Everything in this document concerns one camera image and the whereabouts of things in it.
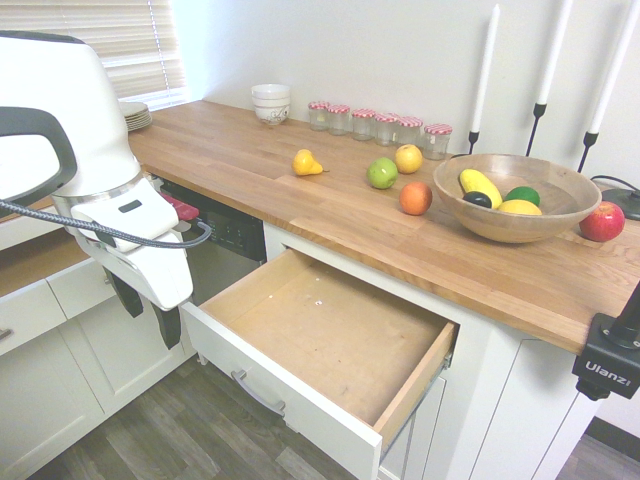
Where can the yellow apple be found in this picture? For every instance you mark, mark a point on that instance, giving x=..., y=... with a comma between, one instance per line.
x=409, y=159

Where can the white bowl with pattern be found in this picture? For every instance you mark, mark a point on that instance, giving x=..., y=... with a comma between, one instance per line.
x=271, y=112

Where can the white taper candle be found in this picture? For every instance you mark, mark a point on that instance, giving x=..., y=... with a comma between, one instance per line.
x=486, y=70
x=612, y=75
x=554, y=55

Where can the glass jar with checked lid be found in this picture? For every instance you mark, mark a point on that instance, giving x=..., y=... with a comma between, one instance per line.
x=363, y=126
x=438, y=144
x=386, y=131
x=411, y=132
x=318, y=117
x=339, y=121

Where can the yellow lemon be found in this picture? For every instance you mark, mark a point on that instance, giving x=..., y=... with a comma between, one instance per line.
x=520, y=208

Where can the black Ulanzi camera clamp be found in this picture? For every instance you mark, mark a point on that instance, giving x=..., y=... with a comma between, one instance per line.
x=607, y=350

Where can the wooden fruit bowl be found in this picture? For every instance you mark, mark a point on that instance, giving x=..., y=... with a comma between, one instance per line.
x=515, y=227

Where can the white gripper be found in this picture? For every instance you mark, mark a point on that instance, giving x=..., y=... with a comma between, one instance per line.
x=150, y=260

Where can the red apple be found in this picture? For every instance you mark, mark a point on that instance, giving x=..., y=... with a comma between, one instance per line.
x=602, y=222

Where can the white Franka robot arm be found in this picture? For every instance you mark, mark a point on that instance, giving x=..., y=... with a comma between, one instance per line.
x=60, y=110

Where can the black avocado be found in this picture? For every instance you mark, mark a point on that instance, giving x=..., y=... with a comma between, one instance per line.
x=477, y=200

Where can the green apple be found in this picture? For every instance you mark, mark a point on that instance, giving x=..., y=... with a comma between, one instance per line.
x=382, y=174

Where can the plain white bowl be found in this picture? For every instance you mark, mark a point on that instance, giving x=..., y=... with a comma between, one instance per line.
x=270, y=90

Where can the white kitchen cabinet with wooden counter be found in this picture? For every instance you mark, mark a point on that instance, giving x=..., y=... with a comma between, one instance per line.
x=350, y=220

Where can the white window blinds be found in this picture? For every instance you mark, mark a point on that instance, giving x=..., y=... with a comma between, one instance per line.
x=100, y=40

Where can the yellow banana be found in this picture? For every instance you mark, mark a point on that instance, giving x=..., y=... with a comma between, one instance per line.
x=481, y=186

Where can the black lamp base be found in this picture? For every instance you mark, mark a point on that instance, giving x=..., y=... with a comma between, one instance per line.
x=627, y=202

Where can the stack of white plates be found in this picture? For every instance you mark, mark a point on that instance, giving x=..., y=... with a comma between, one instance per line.
x=135, y=116

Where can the white side cabinet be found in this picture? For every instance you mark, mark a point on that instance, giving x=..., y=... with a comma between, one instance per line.
x=60, y=360

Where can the black candle holder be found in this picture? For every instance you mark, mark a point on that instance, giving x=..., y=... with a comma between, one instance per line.
x=474, y=142
x=590, y=145
x=537, y=117

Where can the green lime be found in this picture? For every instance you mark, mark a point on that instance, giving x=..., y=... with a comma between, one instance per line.
x=524, y=195

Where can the yellow pear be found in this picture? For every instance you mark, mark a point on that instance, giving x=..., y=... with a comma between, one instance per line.
x=305, y=164

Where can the white drawer with wooden inside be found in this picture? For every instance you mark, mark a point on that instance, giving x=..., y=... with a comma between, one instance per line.
x=320, y=320

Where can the orange fruit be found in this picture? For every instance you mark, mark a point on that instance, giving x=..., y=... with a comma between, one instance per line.
x=416, y=198

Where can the stainless steel dishwasher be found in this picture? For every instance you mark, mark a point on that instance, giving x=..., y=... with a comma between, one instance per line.
x=227, y=250

